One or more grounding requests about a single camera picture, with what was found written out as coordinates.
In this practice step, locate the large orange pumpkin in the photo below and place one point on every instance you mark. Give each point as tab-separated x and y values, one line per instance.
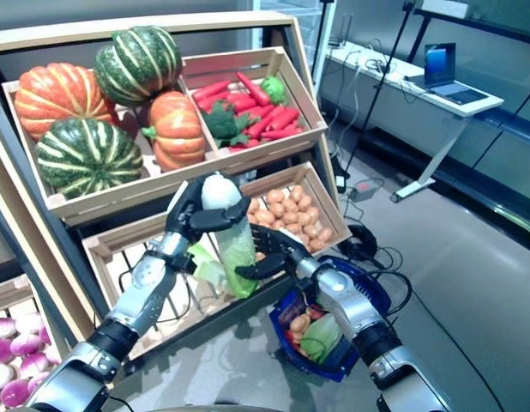
55	98

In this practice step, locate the purple white turnip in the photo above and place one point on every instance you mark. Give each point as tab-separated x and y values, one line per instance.
38	382
34	365
2	377
29	324
27	344
1	351
3	328

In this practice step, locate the green striped pumpkin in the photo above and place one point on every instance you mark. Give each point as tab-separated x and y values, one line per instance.
89	156
138	64

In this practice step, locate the wooden carrot crate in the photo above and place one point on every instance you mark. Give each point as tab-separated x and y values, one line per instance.
269	150

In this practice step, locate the black pole stand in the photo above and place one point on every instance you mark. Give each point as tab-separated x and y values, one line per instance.
379	86

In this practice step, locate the red carrot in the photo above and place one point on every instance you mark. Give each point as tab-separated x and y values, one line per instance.
282	133
253	89
266	122
211	90
284	119

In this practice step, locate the black camera stand head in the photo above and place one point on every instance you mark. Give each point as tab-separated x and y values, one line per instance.
327	2

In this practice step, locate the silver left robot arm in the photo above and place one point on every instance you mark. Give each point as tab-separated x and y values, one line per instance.
140	296

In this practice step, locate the wooden turnip crate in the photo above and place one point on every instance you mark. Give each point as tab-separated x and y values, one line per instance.
7	296

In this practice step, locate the blue plastic shopping basket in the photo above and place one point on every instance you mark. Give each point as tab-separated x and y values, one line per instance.
333	369

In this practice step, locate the glass door cabinet white frame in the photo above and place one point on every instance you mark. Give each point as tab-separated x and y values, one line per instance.
310	38

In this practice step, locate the dark metal shelving rack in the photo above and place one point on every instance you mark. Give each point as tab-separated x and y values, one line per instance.
505	118

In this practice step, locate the grey power strip red switch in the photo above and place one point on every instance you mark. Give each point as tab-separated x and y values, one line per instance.
364	189

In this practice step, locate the red pepper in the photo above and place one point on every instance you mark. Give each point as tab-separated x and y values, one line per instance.
317	313

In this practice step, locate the wooden display shelf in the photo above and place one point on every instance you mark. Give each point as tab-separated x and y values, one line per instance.
55	38

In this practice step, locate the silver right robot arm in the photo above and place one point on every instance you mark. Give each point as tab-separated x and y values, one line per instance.
355	300

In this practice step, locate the empty slatted wooden crate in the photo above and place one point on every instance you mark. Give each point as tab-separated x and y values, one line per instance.
119	234

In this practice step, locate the open grey laptop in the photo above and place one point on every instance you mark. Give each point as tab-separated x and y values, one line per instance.
440	62

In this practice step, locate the long napa cabbage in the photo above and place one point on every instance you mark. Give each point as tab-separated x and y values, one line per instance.
237	257

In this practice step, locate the wide wooden pumpkin crate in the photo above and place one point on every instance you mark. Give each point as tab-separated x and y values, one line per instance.
119	193

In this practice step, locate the green broccoli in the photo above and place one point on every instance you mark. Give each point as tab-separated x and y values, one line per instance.
224	124

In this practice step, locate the light green lettuce head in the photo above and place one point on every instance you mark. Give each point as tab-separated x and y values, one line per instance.
273	89

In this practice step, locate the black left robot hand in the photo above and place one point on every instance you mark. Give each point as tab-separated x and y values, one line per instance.
183	210

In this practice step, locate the small orange pumpkin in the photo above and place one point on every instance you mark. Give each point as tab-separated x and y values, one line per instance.
177	129

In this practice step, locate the black power adapter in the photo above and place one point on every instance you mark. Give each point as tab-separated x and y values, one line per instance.
341	183

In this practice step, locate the router with antennas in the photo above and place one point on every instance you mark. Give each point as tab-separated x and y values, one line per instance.
339	43

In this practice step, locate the white desk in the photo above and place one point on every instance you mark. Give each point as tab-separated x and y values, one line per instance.
443	148

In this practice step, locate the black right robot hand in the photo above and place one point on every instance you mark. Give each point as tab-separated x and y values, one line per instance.
278	246

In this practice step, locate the wooden potato crate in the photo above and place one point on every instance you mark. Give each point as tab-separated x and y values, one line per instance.
329	214

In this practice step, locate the purple eggplant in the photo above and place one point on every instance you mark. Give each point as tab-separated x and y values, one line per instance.
290	309

